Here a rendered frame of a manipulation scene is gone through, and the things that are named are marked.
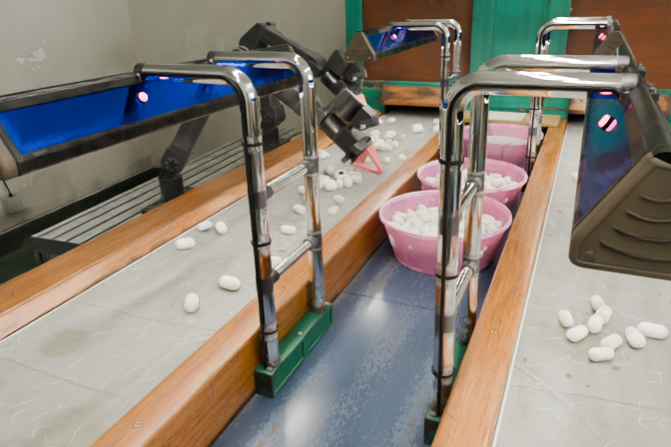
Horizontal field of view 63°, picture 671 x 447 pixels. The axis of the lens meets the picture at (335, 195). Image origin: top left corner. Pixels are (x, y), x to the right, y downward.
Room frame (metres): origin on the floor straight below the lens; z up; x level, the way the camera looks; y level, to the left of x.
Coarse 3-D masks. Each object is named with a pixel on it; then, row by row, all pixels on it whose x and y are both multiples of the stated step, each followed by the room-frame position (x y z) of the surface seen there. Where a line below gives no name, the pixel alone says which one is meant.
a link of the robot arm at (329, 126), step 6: (330, 114) 1.42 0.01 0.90; (324, 120) 1.42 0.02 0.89; (330, 120) 1.41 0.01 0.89; (336, 120) 1.42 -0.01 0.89; (324, 126) 1.41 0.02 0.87; (330, 126) 1.41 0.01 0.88; (336, 126) 1.40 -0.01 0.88; (342, 126) 1.41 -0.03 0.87; (324, 132) 1.42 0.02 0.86; (330, 132) 1.41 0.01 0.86; (336, 132) 1.40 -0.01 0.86; (330, 138) 1.41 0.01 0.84
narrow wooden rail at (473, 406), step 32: (544, 160) 1.40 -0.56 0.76; (544, 192) 1.16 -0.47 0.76; (512, 224) 0.98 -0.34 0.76; (512, 256) 0.84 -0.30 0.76; (512, 288) 0.74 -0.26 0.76; (480, 320) 0.65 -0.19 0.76; (512, 320) 0.65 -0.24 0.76; (480, 352) 0.58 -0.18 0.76; (512, 352) 0.60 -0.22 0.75; (480, 384) 0.52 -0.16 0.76; (448, 416) 0.47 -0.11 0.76; (480, 416) 0.47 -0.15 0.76
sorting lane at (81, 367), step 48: (288, 192) 1.29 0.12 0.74; (336, 192) 1.27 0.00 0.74; (240, 240) 1.00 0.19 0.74; (288, 240) 0.99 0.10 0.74; (96, 288) 0.83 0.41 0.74; (144, 288) 0.82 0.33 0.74; (192, 288) 0.81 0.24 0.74; (240, 288) 0.81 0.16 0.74; (48, 336) 0.69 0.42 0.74; (96, 336) 0.68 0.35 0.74; (144, 336) 0.68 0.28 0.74; (192, 336) 0.67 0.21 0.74; (0, 384) 0.58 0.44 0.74; (48, 384) 0.58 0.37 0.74; (96, 384) 0.58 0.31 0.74; (144, 384) 0.57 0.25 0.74; (0, 432) 0.50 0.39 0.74; (48, 432) 0.50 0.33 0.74; (96, 432) 0.49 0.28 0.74
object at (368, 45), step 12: (360, 36) 1.38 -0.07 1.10; (372, 36) 1.43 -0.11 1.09; (384, 36) 1.51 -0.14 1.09; (396, 36) 1.58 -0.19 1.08; (408, 36) 1.67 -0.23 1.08; (420, 36) 1.77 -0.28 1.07; (432, 36) 1.87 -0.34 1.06; (348, 48) 1.39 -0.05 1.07; (360, 48) 1.38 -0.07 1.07; (372, 48) 1.38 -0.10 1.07; (384, 48) 1.46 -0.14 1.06; (396, 48) 1.53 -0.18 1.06; (408, 48) 1.63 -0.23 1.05; (348, 60) 1.39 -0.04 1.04; (360, 60) 1.38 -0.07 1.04; (372, 60) 1.37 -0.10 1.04
